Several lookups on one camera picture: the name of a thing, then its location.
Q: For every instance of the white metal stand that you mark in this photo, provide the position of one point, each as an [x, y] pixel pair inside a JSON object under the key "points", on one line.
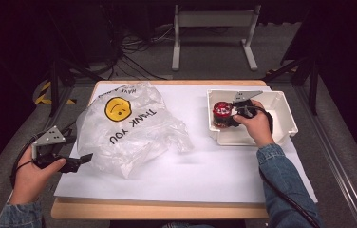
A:
{"points": [[214, 19]]}

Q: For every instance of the person's right hand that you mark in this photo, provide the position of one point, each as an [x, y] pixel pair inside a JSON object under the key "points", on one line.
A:
{"points": [[257, 126]]}

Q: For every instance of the wooden table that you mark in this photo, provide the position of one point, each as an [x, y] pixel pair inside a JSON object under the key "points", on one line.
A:
{"points": [[154, 209]]}

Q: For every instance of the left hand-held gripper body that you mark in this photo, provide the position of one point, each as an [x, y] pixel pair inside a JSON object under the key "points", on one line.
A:
{"points": [[48, 139]]}

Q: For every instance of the clear smiley plastic bag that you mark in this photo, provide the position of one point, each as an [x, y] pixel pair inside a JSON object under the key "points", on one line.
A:
{"points": [[129, 133]]}

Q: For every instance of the black metal stand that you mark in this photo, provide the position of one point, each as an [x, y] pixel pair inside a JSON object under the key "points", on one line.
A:
{"points": [[312, 85], [54, 85]]}

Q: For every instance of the red jar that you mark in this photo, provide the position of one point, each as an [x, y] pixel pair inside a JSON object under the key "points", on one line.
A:
{"points": [[221, 114]]}

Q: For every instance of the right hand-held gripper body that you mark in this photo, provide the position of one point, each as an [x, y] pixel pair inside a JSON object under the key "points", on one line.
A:
{"points": [[246, 101]]}

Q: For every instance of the white paper sheet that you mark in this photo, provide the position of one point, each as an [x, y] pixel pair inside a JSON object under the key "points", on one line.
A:
{"points": [[205, 171]]}

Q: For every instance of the white plastic bin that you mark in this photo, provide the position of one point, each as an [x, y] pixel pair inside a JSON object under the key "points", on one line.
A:
{"points": [[278, 104]]}

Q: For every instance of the person's left hand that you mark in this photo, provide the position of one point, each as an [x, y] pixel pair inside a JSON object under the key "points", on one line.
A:
{"points": [[29, 180]]}

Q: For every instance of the aluminium rail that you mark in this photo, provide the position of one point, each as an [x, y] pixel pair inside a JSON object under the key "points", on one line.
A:
{"points": [[338, 164], [51, 120]]}

